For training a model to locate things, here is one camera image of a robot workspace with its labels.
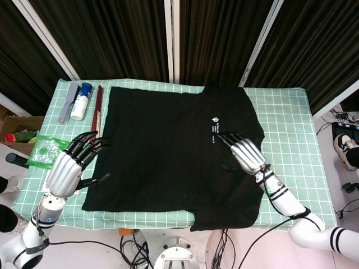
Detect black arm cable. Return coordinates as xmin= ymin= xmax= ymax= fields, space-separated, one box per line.
xmin=36 ymin=224 xmax=132 ymax=269
xmin=243 ymin=165 xmax=326 ymax=269

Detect hanging black cables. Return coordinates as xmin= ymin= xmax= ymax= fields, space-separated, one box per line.
xmin=211 ymin=228 xmax=235 ymax=269

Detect long dark red box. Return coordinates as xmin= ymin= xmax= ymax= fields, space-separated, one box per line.
xmin=91 ymin=84 xmax=104 ymax=140

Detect green plastic packet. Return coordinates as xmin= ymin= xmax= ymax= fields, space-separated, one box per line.
xmin=25 ymin=134 xmax=72 ymax=170

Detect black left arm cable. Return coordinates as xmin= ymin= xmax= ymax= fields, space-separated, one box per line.
xmin=36 ymin=224 xmax=132 ymax=269

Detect cardboard box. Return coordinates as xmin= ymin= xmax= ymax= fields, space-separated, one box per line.
xmin=0 ymin=114 xmax=45 ymax=156

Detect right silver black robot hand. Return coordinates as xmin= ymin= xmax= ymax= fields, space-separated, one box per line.
xmin=215 ymin=131 xmax=266 ymax=176

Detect dark curtain partition panel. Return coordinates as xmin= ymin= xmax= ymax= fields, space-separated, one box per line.
xmin=0 ymin=0 xmax=71 ymax=115
xmin=243 ymin=0 xmax=359 ymax=115
xmin=173 ymin=0 xmax=277 ymax=86
xmin=27 ymin=0 xmax=171 ymax=82

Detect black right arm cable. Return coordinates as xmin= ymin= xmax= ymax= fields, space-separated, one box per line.
xmin=243 ymin=165 xmax=326 ymax=269

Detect black T-shirt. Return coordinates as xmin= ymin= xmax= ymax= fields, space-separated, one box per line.
xmin=81 ymin=82 xmax=266 ymax=233

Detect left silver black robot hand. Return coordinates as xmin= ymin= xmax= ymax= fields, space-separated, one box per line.
xmin=44 ymin=130 xmax=112 ymax=198

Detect white bottle with blue cap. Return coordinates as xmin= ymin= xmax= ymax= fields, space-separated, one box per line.
xmin=70 ymin=82 xmax=94 ymax=122

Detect green checked tablecloth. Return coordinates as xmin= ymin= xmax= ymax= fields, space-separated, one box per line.
xmin=11 ymin=78 xmax=337 ymax=232

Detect black cylinder handle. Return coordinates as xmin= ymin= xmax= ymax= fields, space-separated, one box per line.
xmin=5 ymin=152 xmax=30 ymax=169

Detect green toy vegetable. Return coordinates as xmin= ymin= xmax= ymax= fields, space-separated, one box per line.
xmin=15 ymin=130 xmax=40 ymax=142

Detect black electronic box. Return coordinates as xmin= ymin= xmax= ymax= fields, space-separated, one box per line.
xmin=332 ymin=122 xmax=359 ymax=141

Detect black chair castor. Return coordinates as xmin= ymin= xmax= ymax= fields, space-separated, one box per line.
xmin=341 ymin=182 xmax=359 ymax=194

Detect black and white sneaker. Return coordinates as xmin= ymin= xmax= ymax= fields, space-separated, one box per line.
xmin=333 ymin=133 xmax=359 ymax=171

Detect black trouser leg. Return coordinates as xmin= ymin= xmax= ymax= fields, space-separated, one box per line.
xmin=0 ymin=204 xmax=19 ymax=233
xmin=347 ymin=145 xmax=359 ymax=169

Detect black cable bundle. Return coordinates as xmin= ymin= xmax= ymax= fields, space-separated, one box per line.
xmin=119 ymin=234 xmax=154 ymax=269

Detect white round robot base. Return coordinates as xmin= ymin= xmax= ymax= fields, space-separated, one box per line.
xmin=153 ymin=236 xmax=202 ymax=269

